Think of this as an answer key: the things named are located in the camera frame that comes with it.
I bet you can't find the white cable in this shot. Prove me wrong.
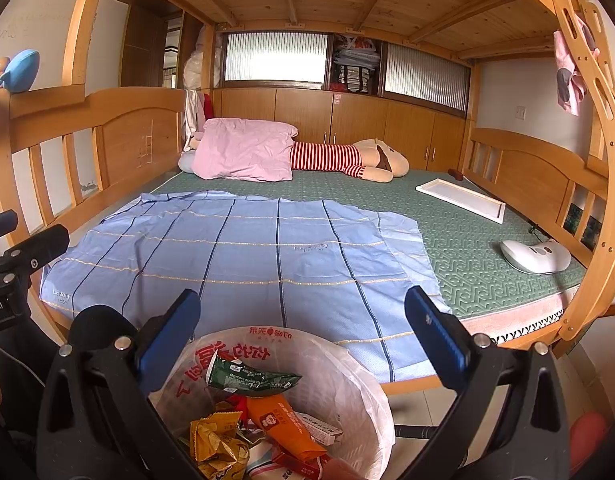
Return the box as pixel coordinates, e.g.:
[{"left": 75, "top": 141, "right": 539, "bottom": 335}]
[{"left": 0, "top": 347, "right": 46, "bottom": 388}]

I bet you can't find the white bundled bag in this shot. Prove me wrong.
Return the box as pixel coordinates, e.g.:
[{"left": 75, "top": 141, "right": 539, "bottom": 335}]
[{"left": 182, "top": 25, "right": 208, "bottom": 91}]

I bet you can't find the stack of folded clothes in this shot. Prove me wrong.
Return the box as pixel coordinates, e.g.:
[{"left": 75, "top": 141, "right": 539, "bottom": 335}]
[{"left": 332, "top": 34, "right": 381, "bottom": 95}]

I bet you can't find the pink pillow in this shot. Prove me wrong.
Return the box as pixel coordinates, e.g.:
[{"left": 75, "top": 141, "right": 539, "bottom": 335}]
[{"left": 194, "top": 117, "right": 298, "bottom": 182}]

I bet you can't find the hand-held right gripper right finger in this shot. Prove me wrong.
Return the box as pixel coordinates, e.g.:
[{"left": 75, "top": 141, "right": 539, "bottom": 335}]
[{"left": 405, "top": 285, "right": 573, "bottom": 480}]

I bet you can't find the yellow snack bag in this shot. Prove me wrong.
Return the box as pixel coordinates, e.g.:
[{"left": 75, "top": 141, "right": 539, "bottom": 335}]
[{"left": 190, "top": 410, "right": 251, "bottom": 480}]

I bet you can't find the plush doll with striped shirt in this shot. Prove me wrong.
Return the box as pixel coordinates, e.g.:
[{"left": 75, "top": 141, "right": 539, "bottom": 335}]
[{"left": 290, "top": 139, "right": 411, "bottom": 183}]

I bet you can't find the white hanging cloth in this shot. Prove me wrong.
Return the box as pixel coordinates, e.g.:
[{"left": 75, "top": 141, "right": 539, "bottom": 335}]
[{"left": 182, "top": 89, "right": 203, "bottom": 148}]

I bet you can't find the white plastic trash bag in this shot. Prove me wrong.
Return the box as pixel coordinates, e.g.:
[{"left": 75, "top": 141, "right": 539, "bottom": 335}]
[{"left": 150, "top": 326, "right": 395, "bottom": 480}]

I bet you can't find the narrow ribbed glass window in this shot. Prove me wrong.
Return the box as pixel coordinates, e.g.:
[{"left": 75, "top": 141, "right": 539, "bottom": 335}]
[{"left": 385, "top": 42, "right": 471, "bottom": 113}]

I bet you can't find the wooden wardrobe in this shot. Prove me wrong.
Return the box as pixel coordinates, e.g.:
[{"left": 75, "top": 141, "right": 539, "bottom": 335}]
[{"left": 108, "top": 0, "right": 208, "bottom": 91}]

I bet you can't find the white handheld vacuum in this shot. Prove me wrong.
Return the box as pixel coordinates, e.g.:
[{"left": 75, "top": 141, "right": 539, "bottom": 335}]
[{"left": 500, "top": 239, "right": 572, "bottom": 275}]

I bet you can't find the white flat board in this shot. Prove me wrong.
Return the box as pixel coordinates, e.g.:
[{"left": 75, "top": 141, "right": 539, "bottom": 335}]
[{"left": 416, "top": 177, "right": 507, "bottom": 223}]

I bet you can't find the blue striped bed sheet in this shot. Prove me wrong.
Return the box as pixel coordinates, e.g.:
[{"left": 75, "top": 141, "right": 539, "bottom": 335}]
[{"left": 40, "top": 190, "right": 451, "bottom": 383}]

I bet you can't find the orange packet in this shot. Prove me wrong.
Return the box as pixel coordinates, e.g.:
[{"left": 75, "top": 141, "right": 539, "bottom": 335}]
[{"left": 246, "top": 394, "right": 328, "bottom": 463}]

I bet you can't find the wooden bunk bed frame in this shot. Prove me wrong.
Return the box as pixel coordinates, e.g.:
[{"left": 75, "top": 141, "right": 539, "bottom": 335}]
[{"left": 0, "top": 0, "right": 615, "bottom": 356}]

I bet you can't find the white medicine box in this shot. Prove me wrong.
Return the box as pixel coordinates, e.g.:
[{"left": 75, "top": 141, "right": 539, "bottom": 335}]
[{"left": 288, "top": 410, "right": 344, "bottom": 445}]

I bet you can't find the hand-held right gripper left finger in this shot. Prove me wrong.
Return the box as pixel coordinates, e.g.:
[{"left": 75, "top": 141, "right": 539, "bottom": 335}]
[{"left": 36, "top": 288, "right": 202, "bottom": 480}]

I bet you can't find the green packet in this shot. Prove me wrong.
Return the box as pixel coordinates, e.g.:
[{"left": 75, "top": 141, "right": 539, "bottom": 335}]
[{"left": 206, "top": 350, "right": 302, "bottom": 393}]

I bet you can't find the green quilted mattress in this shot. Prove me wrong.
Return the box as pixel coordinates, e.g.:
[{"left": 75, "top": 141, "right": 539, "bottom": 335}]
[{"left": 102, "top": 167, "right": 588, "bottom": 333}]

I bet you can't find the pink hanging cloth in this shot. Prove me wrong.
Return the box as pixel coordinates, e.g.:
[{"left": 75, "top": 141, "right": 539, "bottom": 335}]
[{"left": 553, "top": 15, "right": 601, "bottom": 116}]

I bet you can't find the wide ribbed glass window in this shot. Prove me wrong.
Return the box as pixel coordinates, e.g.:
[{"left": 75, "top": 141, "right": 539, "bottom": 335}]
[{"left": 224, "top": 32, "right": 325, "bottom": 83}]

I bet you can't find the red cigarette box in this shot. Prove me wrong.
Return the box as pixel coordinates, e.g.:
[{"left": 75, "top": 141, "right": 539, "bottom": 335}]
[{"left": 272, "top": 452, "right": 333, "bottom": 480}]

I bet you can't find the blue whale plush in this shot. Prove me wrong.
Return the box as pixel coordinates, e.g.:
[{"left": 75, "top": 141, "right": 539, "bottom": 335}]
[{"left": 0, "top": 49, "right": 41, "bottom": 111}]

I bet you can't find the red round object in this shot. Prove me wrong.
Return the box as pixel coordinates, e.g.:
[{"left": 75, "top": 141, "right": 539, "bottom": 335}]
[{"left": 570, "top": 412, "right": 611, "bottom": 461}]

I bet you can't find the black metal bar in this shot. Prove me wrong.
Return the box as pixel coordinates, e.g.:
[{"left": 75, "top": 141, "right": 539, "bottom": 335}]
[{"left": 395, "top": 424, "right": 441, "bottom": 441}]

